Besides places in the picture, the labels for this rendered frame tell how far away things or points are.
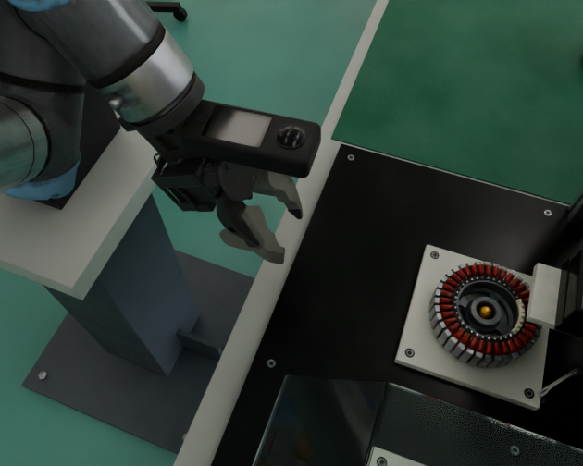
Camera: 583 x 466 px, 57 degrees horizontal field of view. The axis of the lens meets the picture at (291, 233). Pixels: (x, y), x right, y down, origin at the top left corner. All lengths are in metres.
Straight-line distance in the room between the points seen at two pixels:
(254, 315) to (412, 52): 0.51
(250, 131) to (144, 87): 0.09
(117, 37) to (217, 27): 1.75
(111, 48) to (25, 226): 0.39
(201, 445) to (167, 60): 0.38
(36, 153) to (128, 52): 0.12
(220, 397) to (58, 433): 0.89
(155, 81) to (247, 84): 1.50
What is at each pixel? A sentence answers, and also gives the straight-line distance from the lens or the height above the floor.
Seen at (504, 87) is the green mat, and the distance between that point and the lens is 0.91.
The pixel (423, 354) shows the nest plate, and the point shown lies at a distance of 0.60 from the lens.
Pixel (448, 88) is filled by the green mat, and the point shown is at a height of 0.75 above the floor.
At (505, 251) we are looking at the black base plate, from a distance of 0.70.
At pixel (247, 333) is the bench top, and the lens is 0.63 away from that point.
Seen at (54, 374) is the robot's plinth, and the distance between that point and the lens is 1.50.
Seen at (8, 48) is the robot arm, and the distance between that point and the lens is 0.53.
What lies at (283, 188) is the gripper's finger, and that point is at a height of 0.88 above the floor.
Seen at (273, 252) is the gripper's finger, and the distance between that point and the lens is 0.55.
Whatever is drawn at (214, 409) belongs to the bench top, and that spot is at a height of 0.75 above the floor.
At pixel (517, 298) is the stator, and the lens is 0.62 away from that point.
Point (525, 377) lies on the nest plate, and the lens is 0.63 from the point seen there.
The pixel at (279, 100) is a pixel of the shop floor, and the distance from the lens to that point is 1.88.
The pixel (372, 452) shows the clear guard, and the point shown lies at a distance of 0.28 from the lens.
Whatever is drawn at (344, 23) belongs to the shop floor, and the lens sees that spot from 2.18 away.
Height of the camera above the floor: 1.34
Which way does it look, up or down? 60 degrees down
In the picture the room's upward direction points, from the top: straight up
